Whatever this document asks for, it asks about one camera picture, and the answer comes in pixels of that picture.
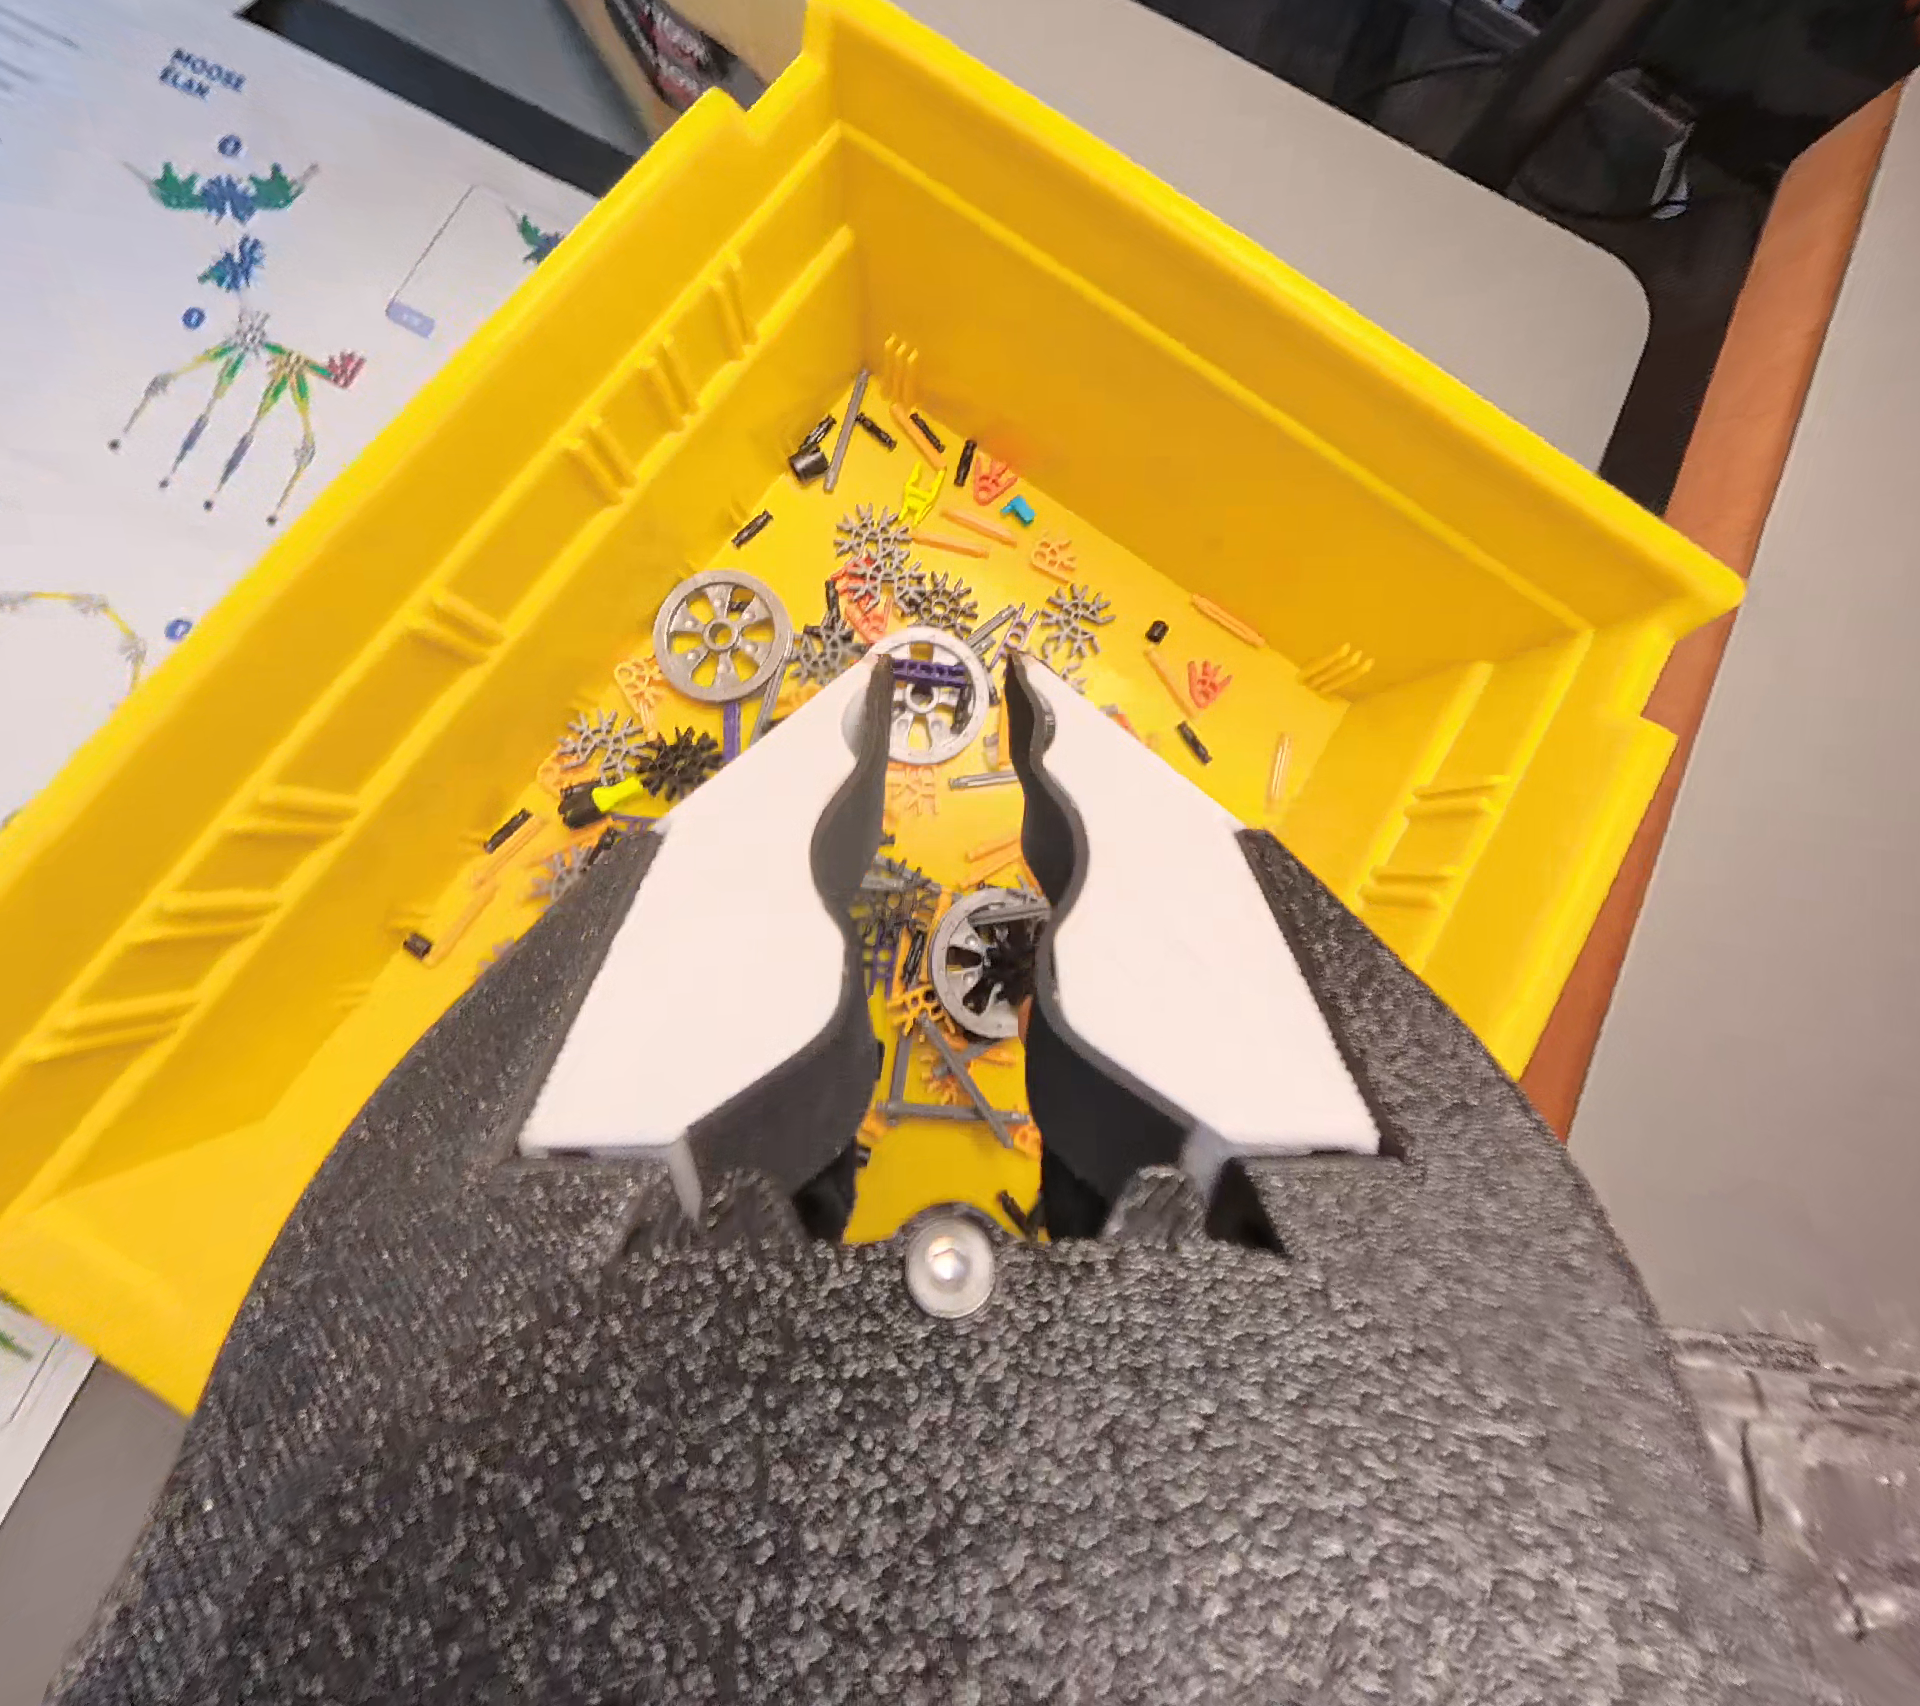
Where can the yellow plastic parts bin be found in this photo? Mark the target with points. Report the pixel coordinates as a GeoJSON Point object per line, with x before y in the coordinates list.
{"type": "Point", "coordinates": [1203, 358]}

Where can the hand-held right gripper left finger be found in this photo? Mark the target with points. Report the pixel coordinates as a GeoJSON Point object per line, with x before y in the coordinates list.
{"type": "Point", "coordinates": [693, 989]}

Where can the grey spoked wheel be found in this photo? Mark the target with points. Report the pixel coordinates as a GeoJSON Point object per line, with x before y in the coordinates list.
{"type": "Point", "coordinates": [985, 959]}
{"type": "Point", "coordinates": [722, 638]}
{"type": "Point", "coordinates": [930, 677]}

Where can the white building instruction sheet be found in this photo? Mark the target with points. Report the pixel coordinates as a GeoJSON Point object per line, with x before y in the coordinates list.
{"type": "Point", "coordinates": [121, 536]}

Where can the clear plastic bag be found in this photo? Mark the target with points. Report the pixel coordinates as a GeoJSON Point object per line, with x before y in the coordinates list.
{"type": "Point", "coordinates": [1816, 1496]}

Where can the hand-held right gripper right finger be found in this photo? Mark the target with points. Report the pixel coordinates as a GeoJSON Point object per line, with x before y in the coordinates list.
{"type": "Point", "coordinates": [1215, 989]}

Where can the pile of dark wheel parts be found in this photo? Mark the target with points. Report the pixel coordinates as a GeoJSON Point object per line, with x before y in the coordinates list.
{"type": "Point", "coordinates": [901, 581]}

